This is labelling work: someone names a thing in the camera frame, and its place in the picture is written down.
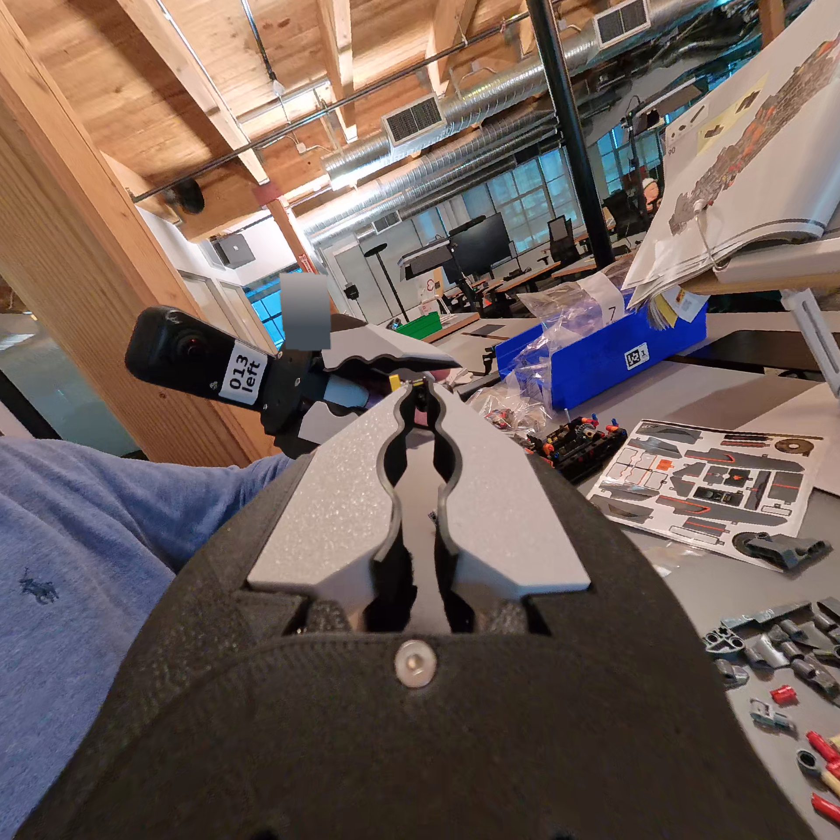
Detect partly built lego car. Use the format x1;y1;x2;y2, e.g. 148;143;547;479
524;413;631;488

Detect black floor lamp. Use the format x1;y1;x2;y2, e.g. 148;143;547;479
361;241;412;324

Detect wooden support post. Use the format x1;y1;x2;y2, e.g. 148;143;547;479
0;0;278;468

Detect grey wall speaker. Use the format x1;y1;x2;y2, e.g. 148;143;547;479
212;231;258;270

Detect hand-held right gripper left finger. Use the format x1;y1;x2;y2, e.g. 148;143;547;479
246;385;414;601

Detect elastic page cord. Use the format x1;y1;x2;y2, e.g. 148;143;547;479
688;196;721;271

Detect dark grey lego connectors cluster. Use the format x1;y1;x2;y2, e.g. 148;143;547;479
701;596;840;698

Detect black steel column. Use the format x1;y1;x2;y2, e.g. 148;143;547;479
524;0;616;271

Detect black ceiling speaker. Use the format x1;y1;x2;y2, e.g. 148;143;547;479
166;177;207;215

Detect black computer monitor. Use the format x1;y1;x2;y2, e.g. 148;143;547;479
448;212;514;278

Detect green plastic bin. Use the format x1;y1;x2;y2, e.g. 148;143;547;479
395;310;443;343

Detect wooden book stand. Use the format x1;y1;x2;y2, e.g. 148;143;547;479
688;228;840;401

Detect dark grey lego axle bracket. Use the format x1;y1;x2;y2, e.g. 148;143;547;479
743;530;834;572

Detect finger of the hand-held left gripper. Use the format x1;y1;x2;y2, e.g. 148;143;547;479
322;325;463;378
294;395;389;448

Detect silver ventilation duct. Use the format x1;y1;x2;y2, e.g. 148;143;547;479
304;0;788;245

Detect person's blue sweater torso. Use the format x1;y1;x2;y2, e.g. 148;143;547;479
0;435;198;836

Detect black office chair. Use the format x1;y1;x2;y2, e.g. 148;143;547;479
545;214;576;265

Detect clear bag of lego parts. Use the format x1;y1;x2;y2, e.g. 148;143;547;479
471;382;560;435

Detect clear plastic bags bundle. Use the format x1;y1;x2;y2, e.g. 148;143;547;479
511;268;658;389

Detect white vent grille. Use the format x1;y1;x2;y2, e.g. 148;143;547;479
592;0;652;49
381;92;447;150

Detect small black yellow lego assembly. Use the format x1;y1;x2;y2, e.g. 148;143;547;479
386;372;438;429

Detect open lego instruction booklet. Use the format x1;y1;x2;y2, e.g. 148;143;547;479
619;31;840;311

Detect person's left hand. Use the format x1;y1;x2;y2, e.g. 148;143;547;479
422;366;471;395

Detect lego sticker sheet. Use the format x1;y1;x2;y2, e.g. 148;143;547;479
584;419;832;567

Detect blue plastic bin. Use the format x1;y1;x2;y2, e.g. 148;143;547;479
492;287;711;412

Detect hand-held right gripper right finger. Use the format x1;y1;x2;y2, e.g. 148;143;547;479
428;382;593;599

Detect dark grey triangular lego piece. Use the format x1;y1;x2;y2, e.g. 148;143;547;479
701;625;747;658

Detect pile of small lego pieces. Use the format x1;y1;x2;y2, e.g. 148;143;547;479
747;681;840;826

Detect studio light panel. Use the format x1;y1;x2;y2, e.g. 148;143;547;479
398;238;455;284

